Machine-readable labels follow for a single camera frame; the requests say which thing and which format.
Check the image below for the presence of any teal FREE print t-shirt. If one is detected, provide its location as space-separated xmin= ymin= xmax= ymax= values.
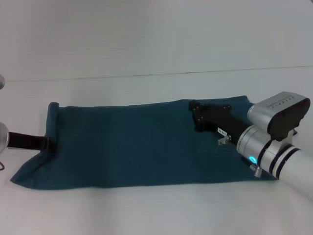
xmin=10 ymin=95 xmax=299 ymax=190

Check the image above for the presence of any right arm cable with plug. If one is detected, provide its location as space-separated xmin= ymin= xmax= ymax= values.
xmin=217 ymin=134 xmax=263 ymax=178

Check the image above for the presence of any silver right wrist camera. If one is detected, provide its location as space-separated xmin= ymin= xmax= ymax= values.
xmin=246 ymin=91 xmax=311 ymax=143

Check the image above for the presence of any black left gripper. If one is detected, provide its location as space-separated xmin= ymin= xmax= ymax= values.
xmin=7 ymin=131 xmax=51 ymax=153

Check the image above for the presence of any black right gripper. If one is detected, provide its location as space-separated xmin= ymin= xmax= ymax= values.
xmin=188 ymin=99 xmax=253 ymax=145

